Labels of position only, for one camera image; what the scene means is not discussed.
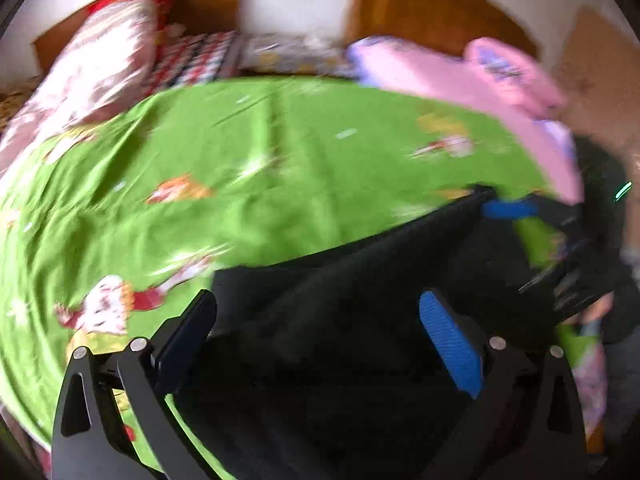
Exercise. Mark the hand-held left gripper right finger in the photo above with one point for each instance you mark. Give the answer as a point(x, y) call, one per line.
point(452, 347)

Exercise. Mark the black pants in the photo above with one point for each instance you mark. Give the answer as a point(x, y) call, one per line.
point(340, 320)

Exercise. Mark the red plaid bed sheet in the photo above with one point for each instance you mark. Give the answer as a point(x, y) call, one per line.
point(195, 57)

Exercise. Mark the green printed blanket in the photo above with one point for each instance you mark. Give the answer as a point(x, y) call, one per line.
point(250, 160)

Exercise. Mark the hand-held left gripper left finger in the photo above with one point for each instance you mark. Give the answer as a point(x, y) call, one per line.
point(180, 345)

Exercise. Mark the pink cartoon print pillow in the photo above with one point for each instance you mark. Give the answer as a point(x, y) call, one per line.
point(515, 72)

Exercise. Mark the floral bed sheet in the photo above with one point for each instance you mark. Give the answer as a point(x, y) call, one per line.
point(295, 52)

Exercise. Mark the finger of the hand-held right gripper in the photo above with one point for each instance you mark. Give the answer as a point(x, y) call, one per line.
point(507, 209)

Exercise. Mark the pink white patterned pillow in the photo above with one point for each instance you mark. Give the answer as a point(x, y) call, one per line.
point(85, 70)

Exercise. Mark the long pink rolled quilt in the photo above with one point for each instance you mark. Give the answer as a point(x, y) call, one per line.
point(450, 85)

